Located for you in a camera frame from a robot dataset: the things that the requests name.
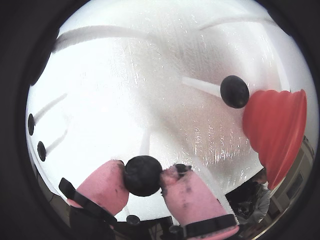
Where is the pink foam gripper finger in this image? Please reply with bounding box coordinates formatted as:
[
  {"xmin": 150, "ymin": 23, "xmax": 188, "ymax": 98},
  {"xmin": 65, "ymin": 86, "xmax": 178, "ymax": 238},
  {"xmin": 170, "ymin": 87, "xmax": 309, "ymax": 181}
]
[
  {"xmin": 159, "ymin": 162, "xmax": 241, "ymax": 240},
  {"xmin": 58, "ymin": 159, "xmax": 130, "ymax": 240}
]

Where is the dark blueberry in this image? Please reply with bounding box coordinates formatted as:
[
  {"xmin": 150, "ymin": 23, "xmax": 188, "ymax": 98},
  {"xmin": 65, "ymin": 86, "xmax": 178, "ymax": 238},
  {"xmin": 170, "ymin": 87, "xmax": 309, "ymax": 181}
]
[
  {"xmin": 37, "ymin": 140, "xmax": 47, "ymax": 162},
  {"xmin": 126, "ymin": 214, "xmax": 141, "ymax": 226},
  {"xmin": 219, "ymin": 75, "xmax": 250, "ymax": 109},
  {"xmin": 124, "ymin": 155, "xmax": 163, "ymax": 198},
  {"xmin": 27, "ymin": 113, "xmax": 35, "ymax": 136}
]

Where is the red ribbed cup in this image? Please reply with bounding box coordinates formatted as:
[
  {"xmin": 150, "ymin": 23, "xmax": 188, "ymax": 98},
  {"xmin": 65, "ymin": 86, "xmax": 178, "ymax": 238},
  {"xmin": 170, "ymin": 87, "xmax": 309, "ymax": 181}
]
[{"xmin": 241, "ymin": 88, "xmax": 308, "ymax": 191}]

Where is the person in grey sweater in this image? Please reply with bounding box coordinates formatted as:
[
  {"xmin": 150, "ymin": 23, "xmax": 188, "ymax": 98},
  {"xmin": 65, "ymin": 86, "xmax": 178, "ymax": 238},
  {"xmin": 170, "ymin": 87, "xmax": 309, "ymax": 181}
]
[{"xmin": 233, "ymin": 169, "xmax": 272, "ymax": 226}]

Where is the white foam board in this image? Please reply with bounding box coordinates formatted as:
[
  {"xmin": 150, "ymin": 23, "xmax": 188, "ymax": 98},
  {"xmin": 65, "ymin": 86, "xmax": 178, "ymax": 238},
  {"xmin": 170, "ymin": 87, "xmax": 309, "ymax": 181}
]
[{"xmin": 26, "ymin": 0, "xmax": 313, "ymax": 226}]

